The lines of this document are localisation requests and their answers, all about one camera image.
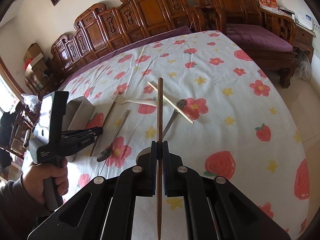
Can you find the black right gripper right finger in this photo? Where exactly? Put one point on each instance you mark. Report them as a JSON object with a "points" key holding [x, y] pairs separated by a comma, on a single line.
{"points": [[179, 180]]}

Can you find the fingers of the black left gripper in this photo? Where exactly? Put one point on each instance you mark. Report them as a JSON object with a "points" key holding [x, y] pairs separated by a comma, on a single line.
{"points": [[94, 131]]}

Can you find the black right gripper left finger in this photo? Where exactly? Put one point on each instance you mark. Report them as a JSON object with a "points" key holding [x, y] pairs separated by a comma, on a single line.
{"points": [[140, 180]]}

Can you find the light wooden chopstick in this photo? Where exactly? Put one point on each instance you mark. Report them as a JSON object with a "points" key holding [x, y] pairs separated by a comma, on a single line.
{"points": [[172, 104]]}

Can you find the dark brown wooden chopstick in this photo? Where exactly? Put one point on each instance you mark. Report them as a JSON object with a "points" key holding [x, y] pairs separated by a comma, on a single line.
{"points": [[159, 154]]}

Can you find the person's left forearm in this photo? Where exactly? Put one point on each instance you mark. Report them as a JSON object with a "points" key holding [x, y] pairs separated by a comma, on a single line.
{"points": [[20, 214]]}

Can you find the person's left hand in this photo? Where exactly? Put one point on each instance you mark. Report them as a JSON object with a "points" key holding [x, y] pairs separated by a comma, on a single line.
{"points": [[32, 180]]}

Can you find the metal rectangular utensil tray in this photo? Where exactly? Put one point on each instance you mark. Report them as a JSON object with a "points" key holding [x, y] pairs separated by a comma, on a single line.
{"points": [[78, 113]]}

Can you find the dark metal spoon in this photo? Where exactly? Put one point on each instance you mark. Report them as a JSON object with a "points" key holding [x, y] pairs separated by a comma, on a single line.
{"points": [[107, 152]]}

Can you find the cream plastic fork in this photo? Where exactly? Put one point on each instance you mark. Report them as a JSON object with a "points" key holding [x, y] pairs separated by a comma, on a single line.
{"points": [[122, 100]]}

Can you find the stacked cardboard boxes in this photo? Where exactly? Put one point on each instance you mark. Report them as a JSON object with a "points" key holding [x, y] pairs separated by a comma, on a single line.
{"points": [[34, 62]]}

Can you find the floral strawberry tablecloth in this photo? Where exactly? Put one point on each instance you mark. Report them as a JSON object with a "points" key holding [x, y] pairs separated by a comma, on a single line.
{"points": [[211, 152]]}

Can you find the carved wooden bench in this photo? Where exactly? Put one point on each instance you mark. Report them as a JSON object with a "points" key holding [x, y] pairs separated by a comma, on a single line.
{"points": [[100, 31]]}

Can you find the purple seat cushion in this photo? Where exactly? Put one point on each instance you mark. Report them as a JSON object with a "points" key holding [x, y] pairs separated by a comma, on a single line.
{"points": [[255, 37]]}

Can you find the white plastic bag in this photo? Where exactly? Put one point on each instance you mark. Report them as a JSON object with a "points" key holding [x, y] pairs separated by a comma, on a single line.
{"points": [[303, 69]]}

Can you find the carved wooden armchair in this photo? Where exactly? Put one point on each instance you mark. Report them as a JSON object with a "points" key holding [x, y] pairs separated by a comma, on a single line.
{"points": [[220, 13]]}

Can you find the wooden side cabinet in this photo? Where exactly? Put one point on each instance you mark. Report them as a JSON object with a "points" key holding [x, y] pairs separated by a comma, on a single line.
{"points": [[303, 41]]}

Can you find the red paper card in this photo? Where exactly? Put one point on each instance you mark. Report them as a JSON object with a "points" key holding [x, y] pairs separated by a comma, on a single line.
{"points": [[269, 4]]}

